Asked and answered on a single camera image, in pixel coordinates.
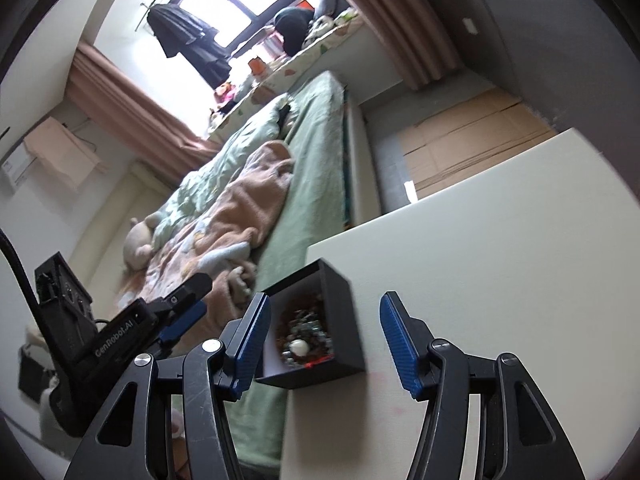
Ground bed with green sheet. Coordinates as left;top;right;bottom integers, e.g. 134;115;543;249
115;70;381;471

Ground black jewelry box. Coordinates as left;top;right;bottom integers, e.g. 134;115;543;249
255;258;366;390

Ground beige cloth cover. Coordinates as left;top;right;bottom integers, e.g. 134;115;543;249
24;116;108;191

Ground window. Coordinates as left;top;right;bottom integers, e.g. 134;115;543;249
95;0;326;136

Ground thick black cable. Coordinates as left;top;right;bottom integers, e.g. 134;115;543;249
0;230;40;303

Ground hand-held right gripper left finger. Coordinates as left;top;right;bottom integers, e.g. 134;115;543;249
64;292;273;480

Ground black hanging clothes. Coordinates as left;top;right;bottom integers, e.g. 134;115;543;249
146;2;232;88

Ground cream plush toy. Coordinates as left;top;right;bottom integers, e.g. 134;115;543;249
122;212;166;273

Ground brown pleated curtain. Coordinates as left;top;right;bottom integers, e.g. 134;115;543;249
65;42;221;186
320;0;463;91

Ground dark grey bead bracelet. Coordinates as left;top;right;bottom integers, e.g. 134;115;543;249
286;307;328;353

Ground black bundle on sill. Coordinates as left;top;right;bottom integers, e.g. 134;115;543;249
274;6;316;56

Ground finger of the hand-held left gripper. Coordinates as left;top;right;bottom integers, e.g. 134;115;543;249
157;301;208;346
161;274;213;313

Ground pink striped box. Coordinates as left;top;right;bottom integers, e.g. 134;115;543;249
257;35;286;61

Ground white air conditioner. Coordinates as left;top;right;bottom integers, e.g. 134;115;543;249
0;127;40;188

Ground green floral quilt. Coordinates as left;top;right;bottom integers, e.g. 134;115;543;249
152;95;293;251

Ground beige fleece blanket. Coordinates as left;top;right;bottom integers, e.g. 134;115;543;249
117;140;296;321

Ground floral window sill cushion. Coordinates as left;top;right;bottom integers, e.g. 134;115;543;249
207;7;373;143

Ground flattened cardboard sheet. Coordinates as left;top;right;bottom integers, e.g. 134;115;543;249
395;87;558;201

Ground brown seed bead bracelet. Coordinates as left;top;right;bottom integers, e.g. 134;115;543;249
276;292;335;363

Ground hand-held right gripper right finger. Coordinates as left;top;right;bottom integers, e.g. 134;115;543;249
378;291;586;480

